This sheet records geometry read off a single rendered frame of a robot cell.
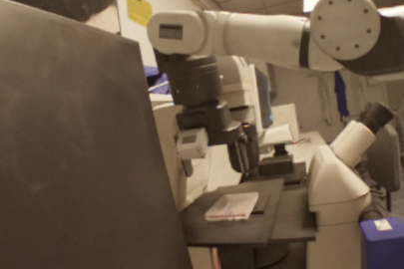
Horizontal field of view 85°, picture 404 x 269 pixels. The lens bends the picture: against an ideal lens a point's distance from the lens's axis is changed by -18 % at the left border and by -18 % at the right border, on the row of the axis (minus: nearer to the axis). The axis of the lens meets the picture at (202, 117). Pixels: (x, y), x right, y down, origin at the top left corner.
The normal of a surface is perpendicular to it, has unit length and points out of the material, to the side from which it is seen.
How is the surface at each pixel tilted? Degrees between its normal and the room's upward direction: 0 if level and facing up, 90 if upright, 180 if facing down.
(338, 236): 90
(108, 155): 86
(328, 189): 86
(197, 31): 102
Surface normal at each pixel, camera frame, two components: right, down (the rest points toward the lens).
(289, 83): -0.36, 0.05
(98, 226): 0.91, -0.22
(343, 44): -0.53, 0.26
